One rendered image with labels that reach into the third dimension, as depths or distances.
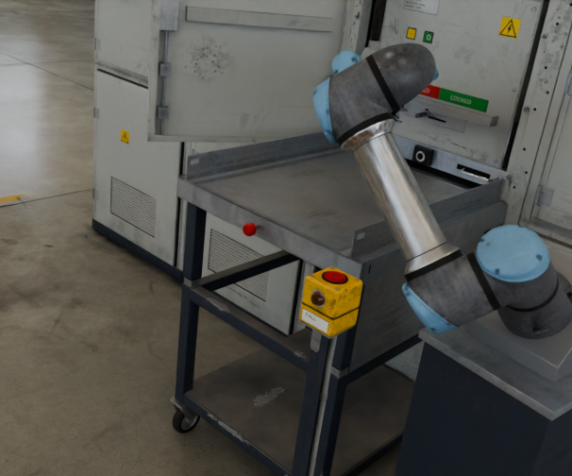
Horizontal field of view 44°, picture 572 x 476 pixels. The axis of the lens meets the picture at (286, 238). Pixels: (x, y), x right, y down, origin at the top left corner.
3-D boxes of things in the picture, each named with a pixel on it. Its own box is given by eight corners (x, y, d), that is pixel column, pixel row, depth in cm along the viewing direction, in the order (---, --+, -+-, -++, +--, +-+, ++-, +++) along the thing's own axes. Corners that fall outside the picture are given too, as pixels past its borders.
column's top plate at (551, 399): (634, 370, 147) (637, 362, 147) (551, 421, 128) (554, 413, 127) (504, 302, 169) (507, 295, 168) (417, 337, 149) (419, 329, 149)
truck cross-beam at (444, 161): (502, 192, 203) (507, 172, 201) (354, 140, 235) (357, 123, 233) (510, 189, 207) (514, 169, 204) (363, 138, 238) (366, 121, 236)
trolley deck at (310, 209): (358, 287, 154) (362, 263, 151) (176, 196, 190) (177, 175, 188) (503, 223, 201) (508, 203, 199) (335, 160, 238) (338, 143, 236)
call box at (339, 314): (329, 340, 131) (337, 291, 127) (297, 321, 135) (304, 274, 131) (356, 327, 136) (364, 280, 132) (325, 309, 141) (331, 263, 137)
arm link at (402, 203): (503, 312, 127) (367, 46, 132) (427, 346, 130) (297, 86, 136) (501, 304, 138) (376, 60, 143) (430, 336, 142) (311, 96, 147)
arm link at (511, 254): (569, 292, 131) (555, 256, 121) (501, 323, 134) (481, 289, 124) (542, 244, 138) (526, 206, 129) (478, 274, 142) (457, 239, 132)
